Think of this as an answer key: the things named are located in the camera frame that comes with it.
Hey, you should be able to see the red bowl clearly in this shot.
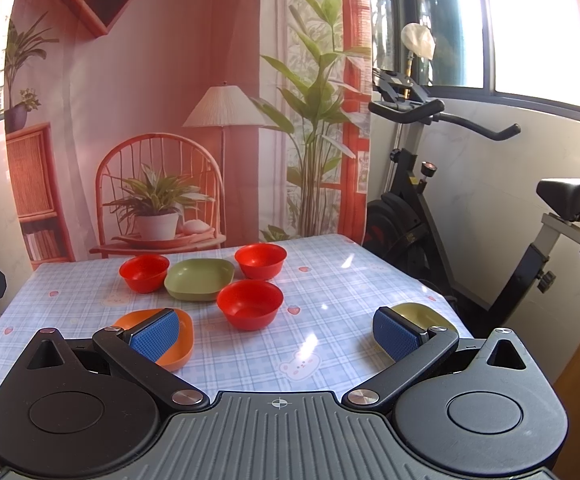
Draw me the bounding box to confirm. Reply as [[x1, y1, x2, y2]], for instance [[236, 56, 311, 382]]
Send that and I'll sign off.
[[235, 243, 287, 281], [217, 280, 284, 330], [119, 255, 169, 294]]

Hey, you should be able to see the orange plate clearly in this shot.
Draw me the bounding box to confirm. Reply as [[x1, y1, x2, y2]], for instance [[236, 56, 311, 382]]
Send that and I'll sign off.
[[114, 308, 194, 373]]

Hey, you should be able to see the black exercise bike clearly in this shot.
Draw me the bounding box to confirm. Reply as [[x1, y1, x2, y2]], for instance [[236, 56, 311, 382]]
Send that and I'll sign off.
[[363, 70, 580, 333]]

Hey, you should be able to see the green square plate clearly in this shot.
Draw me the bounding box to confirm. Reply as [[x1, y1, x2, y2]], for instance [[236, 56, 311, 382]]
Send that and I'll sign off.
[[164, 258, 235, 302]]

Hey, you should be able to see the olive green plate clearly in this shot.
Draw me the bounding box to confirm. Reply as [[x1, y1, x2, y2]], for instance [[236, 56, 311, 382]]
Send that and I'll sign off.
[[389, 302, 458, 335]]

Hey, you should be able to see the printed room backdrop cloth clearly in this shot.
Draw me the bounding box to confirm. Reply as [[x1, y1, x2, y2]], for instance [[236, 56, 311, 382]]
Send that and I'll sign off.
[[6, 0, 370, 266]]

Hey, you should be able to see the blue plaid tablecloth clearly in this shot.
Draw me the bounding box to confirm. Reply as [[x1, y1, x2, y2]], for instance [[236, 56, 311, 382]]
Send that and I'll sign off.
[[0, 232, 473, 438]]

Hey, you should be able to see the red bowl front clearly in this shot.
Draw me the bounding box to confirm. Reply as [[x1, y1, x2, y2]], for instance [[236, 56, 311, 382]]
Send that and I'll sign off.
[[217, 280, 284, 330]]

